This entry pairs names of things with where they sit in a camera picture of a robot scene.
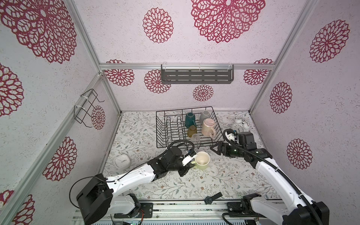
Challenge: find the light green mug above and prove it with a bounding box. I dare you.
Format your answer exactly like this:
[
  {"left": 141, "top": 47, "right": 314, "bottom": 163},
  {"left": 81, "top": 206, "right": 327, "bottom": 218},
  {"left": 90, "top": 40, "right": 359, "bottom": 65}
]
[{"left": 191, "top": 151, "right": 211, "bottom": 170}]

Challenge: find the clear glass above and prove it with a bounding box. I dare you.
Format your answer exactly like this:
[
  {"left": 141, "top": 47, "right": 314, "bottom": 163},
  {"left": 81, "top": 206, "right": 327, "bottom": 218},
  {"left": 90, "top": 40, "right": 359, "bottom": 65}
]
[{"left": 190, "top": 134, "right": 201, "bottom": 148}]

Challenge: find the amber textured glass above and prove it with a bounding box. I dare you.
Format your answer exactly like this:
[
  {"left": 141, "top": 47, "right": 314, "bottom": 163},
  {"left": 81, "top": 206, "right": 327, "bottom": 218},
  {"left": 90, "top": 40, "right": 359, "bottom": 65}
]
[{"left": 187, "top": 125, "right": 197, "bottom": 138}]

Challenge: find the pink tall mug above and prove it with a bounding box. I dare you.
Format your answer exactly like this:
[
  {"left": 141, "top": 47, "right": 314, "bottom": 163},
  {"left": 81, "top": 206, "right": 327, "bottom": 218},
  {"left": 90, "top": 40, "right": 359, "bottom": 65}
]
[{"left": 202, "top": 118, "right": 217, "bottom": 139}]

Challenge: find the black wire dish rack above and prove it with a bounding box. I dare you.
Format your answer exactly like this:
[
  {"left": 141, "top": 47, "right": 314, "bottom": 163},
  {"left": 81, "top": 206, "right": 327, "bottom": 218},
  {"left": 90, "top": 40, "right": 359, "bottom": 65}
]
[{"left": 156, "top": 106, "right": 224, "bottom": 149}]

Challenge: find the teal mug cream inside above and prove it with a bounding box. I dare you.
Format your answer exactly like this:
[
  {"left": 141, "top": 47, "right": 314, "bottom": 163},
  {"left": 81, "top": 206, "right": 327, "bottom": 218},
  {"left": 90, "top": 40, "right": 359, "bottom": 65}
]
[{"left": 185, "top": 112, "right": 197, "bottom": 128}]

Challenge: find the grey mug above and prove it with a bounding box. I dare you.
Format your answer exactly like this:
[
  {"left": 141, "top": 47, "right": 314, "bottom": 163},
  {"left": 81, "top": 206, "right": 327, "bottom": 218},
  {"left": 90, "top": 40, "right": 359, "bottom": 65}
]
[{"left": 199, "top": 110, "right": 211, "bottom": 125}]

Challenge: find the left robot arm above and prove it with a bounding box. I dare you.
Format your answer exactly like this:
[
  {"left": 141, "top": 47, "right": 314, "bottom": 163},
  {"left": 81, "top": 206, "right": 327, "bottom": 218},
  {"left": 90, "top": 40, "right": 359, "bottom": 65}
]
[{"left": 76, "top": 146, "right": 197, "bottom": 225}]

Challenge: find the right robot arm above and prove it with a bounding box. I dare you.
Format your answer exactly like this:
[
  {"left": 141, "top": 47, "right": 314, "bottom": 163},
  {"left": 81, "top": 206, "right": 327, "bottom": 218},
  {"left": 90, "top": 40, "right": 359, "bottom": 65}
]
[{"left": 210, "top": 129, "right": 330, "bottom": 225}]

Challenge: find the white twin-bell alarm clock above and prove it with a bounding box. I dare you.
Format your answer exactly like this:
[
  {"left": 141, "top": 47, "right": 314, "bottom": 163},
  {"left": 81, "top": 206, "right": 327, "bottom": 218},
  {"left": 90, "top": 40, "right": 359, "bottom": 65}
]
[{"left": 232, "top": 118, "right": 249, "bottom": 133}]

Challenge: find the white square clock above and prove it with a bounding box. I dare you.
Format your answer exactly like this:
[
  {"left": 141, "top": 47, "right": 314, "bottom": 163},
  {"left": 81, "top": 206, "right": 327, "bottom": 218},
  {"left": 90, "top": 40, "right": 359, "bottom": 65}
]
[{"left": 113, "top": 154, "right": 131, "bottom": 170}]

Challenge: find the black wristwatch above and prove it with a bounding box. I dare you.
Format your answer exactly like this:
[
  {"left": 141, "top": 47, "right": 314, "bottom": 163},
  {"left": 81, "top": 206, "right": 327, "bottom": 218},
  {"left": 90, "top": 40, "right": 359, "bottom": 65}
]
[{"left": 204, "top": 192, "right": 223, "bottom": 205}]

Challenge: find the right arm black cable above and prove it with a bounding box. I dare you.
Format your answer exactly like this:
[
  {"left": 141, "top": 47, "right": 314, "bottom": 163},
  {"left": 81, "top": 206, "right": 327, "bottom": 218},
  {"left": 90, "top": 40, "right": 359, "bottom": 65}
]
[{"left": 222, "top": 128, "right": 324, "bottom": 225}]

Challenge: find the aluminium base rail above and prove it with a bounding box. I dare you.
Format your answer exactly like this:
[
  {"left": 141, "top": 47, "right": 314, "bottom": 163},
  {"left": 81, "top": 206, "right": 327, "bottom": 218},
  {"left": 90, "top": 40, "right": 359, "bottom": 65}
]
[{"left": 72, "top": 199, "right": 285, "bottom": 225}]

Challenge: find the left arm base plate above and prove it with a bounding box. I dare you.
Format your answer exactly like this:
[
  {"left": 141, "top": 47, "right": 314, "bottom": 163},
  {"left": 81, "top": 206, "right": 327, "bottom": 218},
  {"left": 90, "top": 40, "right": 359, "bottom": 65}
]
[{"left": 113, "top": 203, "right": 154, "bottom": 219}]

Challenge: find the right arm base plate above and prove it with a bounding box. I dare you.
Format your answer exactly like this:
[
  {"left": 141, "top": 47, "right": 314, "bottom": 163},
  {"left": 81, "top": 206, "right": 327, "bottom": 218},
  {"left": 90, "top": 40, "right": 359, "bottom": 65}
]
[{"left": 226, "top": 193, "right": 264, "bottom": 218}]

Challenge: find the grey wall shelf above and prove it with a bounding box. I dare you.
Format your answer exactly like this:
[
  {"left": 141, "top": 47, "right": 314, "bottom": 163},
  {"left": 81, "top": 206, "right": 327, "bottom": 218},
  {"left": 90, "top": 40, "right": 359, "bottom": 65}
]
[{"left": 160, "top": 65, "right": 234, "bottom": 84}]

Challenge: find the black wire wall basket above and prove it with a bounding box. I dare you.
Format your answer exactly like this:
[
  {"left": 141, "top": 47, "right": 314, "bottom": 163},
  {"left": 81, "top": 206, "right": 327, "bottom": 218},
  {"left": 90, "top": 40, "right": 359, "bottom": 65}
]
[{"left": 73, "top": 89, "right": 106, "bottom": 130}]

